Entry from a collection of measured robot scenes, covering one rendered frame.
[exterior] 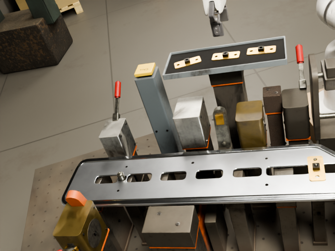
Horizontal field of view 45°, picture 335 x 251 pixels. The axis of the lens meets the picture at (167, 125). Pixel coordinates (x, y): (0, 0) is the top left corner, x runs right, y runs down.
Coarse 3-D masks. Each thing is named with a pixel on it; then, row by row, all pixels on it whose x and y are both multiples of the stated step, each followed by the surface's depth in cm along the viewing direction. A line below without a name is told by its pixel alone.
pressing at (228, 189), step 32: (96, 160) 125; (128, 160) 121; (160, 160) 118; (192, 160) 114; (224, 160) 111; (256, 160) 108; (288, 160) 105; (64, 192) 118; (96, 192) 114; (128, 192) 111; (160, 192) 108; (192, 192) 105; (224, 192) 102; (256, 192) 99; (288, 192) 97; (320, 192) 94
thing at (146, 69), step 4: (144, 64) 132; (148, 64) 132; (152, 64) 131; (140, 68) 131; (144, 68) 130; (148, 68) 130; (152, 68) 129; (136, 72) 130; (140, 72) 129; (144, 72) 128; (148, 72) 128; (152, 72) 128; (136, 76) 129; (140, 76) 129
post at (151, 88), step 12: (156, 72) 130; (144, 84) 130; (156, 84) 130; (144, 96) 133; (156, 96) 132; (156, 108) 136; (168, 108) 140; (156, 120) 139; (168, 120) 139; (156, 132) 143; (168, 132) 142; (168, 144) 146; (180, 144) 151
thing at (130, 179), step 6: (132, 180) 117; (132, 210) 122; (138, 210) 121; (144, 210) 124; (132, 216) 124; (138, 216) 123; (144, 216) 124; (138, 222) 125; (144, 222) 124; (138, 228) 127; (144, 240) 131
